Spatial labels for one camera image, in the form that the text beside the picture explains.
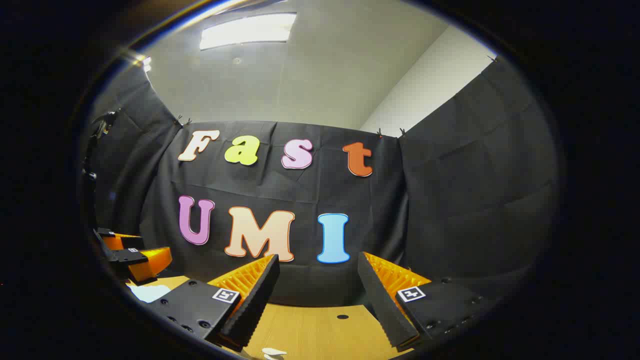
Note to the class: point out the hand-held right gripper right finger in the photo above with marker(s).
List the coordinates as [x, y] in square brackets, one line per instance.
[382, 305]

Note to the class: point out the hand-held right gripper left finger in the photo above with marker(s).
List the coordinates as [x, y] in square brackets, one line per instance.
[255, 305]

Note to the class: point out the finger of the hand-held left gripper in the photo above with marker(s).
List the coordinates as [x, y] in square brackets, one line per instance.
[147, 262]
[122, 242]

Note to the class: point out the light blue suitcase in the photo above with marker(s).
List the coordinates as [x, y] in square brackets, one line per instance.
[150, 294]

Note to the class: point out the white pump bottle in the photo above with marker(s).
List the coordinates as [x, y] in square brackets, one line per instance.
[274, 351]

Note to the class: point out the black backdrop cloth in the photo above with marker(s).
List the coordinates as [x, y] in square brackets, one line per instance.
[450, 200]

